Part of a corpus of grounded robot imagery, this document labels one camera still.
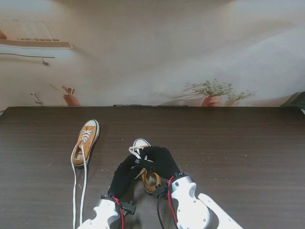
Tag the orange sneaker with loose laces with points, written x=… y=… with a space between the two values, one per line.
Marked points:
x=86 y=135

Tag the wooden wall shelf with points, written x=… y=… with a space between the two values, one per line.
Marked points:
x=35 y=44

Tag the green plant in terracotta pot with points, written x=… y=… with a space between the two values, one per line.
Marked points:
x=212 y=100

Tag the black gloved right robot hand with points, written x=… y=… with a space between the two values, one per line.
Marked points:
x=162 y=162

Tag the metal tap fixture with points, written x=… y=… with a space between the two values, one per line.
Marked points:
x=39 y=102

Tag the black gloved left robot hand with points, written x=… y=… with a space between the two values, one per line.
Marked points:
x=122 y=176

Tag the terracotta pot with wooden utensils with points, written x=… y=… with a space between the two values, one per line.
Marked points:
x=71 y=100

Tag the metal wall rail with hook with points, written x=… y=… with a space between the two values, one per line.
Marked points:
x=23 y=55

